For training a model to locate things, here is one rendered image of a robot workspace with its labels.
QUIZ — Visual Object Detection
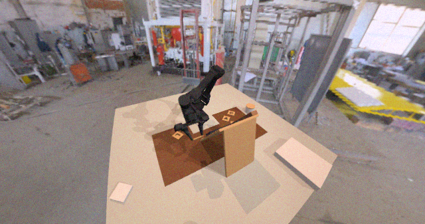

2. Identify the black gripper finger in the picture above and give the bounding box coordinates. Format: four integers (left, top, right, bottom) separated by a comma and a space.
181, 127, 192, 140
198, 121, 205, 136

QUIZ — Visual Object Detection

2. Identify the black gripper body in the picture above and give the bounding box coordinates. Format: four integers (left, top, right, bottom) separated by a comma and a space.
174, 109, 209, 132

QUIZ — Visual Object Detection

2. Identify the wooden a-frame board stand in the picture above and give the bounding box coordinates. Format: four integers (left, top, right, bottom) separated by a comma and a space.
200, 110, 259, 177

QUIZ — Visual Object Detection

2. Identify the pale pink flat card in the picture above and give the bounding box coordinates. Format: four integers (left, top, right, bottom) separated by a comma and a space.
109, 183, 133, 203

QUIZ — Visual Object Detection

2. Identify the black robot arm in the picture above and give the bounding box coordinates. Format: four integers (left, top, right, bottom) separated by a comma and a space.
179, 65, 225, 122

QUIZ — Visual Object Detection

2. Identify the grey cylindrical canister with orange lid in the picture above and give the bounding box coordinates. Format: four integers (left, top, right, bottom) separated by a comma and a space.
245, 103, 255, 114

